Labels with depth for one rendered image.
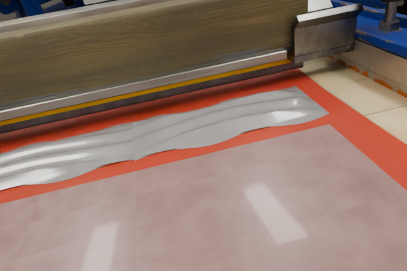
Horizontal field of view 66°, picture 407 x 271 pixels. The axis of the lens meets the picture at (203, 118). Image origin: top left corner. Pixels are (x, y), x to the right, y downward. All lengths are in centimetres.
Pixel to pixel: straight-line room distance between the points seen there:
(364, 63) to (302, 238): 24
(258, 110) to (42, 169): 20
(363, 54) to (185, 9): 20
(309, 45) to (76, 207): 27
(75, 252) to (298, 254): 13
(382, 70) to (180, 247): 26
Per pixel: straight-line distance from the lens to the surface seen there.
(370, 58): 38
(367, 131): 29
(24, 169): 32
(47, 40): 34
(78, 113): 37
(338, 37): 38
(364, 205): 22
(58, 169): 30
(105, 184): 26
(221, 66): 33
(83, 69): 34
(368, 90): 36
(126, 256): 21
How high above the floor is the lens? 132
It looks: 45 degrees down
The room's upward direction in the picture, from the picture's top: 7 degrees counter-clockwise
